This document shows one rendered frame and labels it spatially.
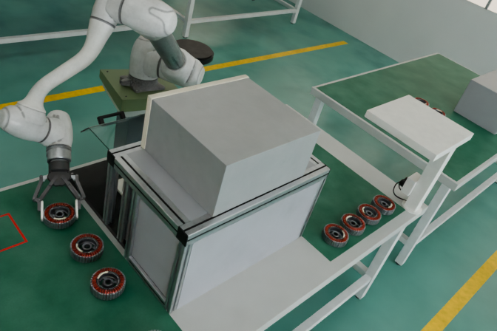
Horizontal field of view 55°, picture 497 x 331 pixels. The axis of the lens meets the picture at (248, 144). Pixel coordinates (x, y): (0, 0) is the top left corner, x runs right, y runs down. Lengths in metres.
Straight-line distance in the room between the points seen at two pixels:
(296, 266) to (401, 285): 1.39
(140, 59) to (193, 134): 1.16
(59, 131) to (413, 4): 5.08
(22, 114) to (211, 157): 0.78
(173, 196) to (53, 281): 0.50
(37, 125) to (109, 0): 0.55
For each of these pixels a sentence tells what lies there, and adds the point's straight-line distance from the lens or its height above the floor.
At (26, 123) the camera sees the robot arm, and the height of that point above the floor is 1.05.
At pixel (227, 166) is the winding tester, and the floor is 1.31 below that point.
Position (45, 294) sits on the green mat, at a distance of 1.71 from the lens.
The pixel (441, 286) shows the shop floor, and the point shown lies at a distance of 3.40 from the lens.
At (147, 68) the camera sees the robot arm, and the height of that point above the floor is 0.94.
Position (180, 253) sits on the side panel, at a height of 1.03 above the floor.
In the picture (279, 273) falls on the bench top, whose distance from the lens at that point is 1.89.
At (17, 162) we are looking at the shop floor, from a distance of 3.37.
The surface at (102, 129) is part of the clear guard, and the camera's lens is 1.83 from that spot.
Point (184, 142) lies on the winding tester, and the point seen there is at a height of 1.27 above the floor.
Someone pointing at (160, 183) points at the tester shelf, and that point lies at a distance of 1.55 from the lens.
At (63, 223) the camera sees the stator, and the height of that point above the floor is 0.78.
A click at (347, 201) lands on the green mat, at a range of 2.34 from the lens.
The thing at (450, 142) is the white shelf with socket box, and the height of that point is 1.21.
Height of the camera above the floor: 2.12
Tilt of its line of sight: 34 degrees down
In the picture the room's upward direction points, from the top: 17 degrees clockwise
